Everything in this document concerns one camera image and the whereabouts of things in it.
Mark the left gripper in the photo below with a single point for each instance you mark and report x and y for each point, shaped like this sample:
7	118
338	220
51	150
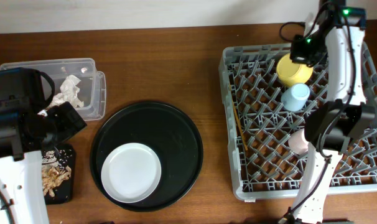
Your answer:
72	122

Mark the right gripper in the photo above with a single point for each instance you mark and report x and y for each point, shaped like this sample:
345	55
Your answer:
297	55

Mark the yellow saucer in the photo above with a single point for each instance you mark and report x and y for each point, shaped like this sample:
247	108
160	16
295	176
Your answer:
291	73

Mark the white tissue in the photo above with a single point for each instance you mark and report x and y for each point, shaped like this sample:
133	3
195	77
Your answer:
68	93

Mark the white rice pile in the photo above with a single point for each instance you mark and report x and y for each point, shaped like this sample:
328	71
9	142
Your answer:
57	157

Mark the light blue cup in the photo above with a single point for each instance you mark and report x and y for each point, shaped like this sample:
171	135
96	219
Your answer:
294	98

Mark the peanut shells pile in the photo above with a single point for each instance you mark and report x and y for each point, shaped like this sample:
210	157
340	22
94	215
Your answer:
53	177

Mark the grey round plate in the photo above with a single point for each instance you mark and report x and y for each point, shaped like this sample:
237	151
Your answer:
131	172

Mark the wooden chopstick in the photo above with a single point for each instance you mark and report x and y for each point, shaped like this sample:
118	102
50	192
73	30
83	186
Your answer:
238	123

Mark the pink cup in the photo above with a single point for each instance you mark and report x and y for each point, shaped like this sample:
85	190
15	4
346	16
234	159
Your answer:
298	143

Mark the grey dishwasher rack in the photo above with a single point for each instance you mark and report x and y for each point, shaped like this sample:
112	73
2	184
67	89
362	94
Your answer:
269	169

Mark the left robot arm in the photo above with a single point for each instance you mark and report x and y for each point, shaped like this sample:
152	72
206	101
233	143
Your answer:
29	125

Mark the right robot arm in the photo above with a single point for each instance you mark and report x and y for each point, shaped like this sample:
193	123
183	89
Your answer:
337	34

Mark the clear plastic bin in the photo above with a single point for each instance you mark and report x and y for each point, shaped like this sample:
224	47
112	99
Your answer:
92	81

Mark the black rectangular tray bin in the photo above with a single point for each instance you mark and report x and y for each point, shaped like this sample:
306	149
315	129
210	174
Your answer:
58	166

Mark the round black serving tray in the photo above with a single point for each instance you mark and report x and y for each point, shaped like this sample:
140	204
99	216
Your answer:
169	132

